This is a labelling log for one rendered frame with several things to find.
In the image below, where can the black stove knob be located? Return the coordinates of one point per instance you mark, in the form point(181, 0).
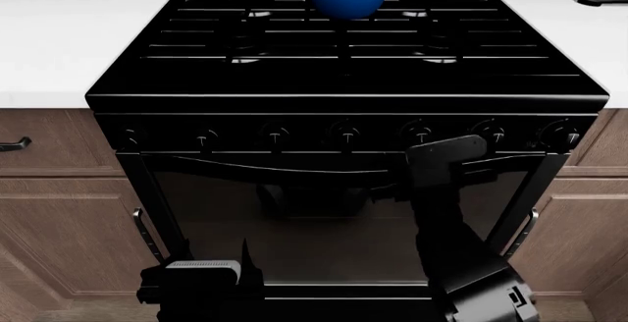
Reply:
point(275, 133)
point(490, 130)
point(346, 132)
point(130, 135)
point(418, 131)
point(206, 139)
point(563, 132)

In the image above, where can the black gas stove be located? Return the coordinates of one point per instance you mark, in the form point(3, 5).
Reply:
point(304, 86)

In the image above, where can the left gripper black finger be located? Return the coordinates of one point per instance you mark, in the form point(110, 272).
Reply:
point(250, 263)

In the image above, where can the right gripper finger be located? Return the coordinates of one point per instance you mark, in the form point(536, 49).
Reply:
point(390, 193)
point(478, 174)

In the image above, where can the brown wooden cabinet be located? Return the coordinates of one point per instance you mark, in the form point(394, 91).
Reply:
point(59, 208)
point(584, 219)

